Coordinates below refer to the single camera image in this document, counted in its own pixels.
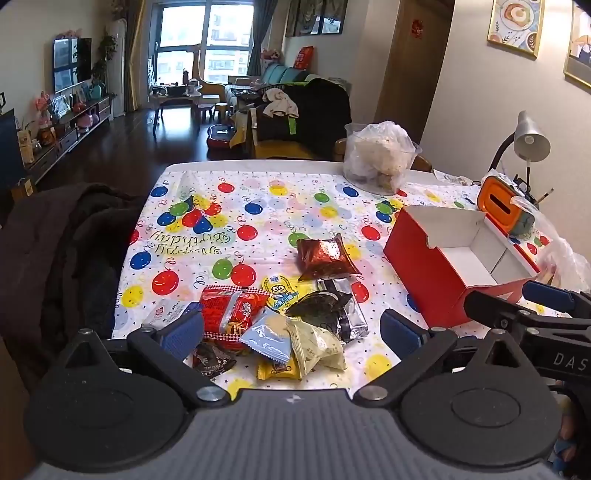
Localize balloon birthday tablecloth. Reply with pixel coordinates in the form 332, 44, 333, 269
113, 162, 478, 391

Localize orange green tissue box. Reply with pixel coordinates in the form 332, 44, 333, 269
477, 175, 534, 237

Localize white blue snack packet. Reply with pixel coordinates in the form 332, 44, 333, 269
142, 299, 197, 330

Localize dark sofa with clothes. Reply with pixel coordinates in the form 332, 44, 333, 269
225, 64, 352, 160

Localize clear container with bagged snacks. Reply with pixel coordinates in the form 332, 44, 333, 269
344, 120, 422, 195

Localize light blue snack packet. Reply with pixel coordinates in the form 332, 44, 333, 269
239, 308, 291, 364

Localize window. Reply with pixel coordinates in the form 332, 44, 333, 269
148, 1, 254, 85

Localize framed food picture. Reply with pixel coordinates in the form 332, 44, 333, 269
487, 0, 545, 59

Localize pencil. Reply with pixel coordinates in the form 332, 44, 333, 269
535, 188, 555, 205

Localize grey desk lamp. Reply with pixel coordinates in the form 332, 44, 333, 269
489, 110, 551, 193

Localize yellow small snack packet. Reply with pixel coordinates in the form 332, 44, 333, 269
256, 356, 301, 381

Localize red checkered snack bag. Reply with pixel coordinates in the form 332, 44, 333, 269
199, 285, 270, 352

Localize brown foil snack bag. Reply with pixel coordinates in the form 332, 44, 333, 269
297, 234, 361, 281

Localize silver foil snack packet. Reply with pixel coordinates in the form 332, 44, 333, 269
317, 278, 369, 343

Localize yellow minion snack pouch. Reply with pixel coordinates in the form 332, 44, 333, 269
260, 273, 315, 314

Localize dark jacket on chair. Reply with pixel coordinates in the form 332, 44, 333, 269
1, 183, 145, 391

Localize dark brown chocolate packet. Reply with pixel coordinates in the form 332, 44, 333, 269
192, 342, 236, 379

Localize tv console shelf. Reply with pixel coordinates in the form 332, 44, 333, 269
24, 95, 112, 185

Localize red white cardboard box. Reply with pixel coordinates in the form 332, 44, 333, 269
384, 205, 540, 328

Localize cream yellow snack packet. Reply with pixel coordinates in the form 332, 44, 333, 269
287, 320, 346, 379

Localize clear plastic bag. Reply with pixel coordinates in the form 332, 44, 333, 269
510, 195, 590, 293

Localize black snack packet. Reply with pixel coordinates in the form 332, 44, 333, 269
284, 290, 353, 334

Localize wall television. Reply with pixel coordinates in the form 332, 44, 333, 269
52, 37, 92, 93

